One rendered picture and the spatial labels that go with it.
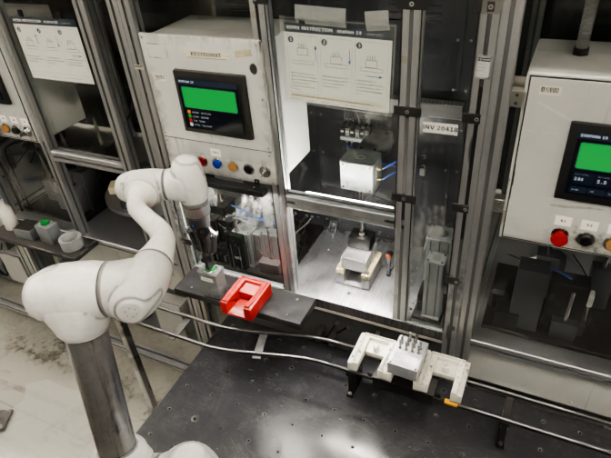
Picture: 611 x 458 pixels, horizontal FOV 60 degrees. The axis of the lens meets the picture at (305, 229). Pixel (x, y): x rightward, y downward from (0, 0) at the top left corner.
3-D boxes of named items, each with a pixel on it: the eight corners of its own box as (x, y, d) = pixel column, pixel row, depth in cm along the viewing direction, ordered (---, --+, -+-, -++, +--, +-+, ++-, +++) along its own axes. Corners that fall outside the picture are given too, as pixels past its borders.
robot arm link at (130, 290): (168, 243, 127) (113, 245, 128) (148, 288, 111) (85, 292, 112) (179, 286, 134) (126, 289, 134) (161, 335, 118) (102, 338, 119)
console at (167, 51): (166, 171, 183) (131, 34, 157) (211, 135, 204) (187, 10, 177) (273, 191, 167) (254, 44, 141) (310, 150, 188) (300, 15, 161)
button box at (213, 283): (202, 294, 198) (195, 270, 192) (214, 282, 204) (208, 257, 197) (219, 300, 195) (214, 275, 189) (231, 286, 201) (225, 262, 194)
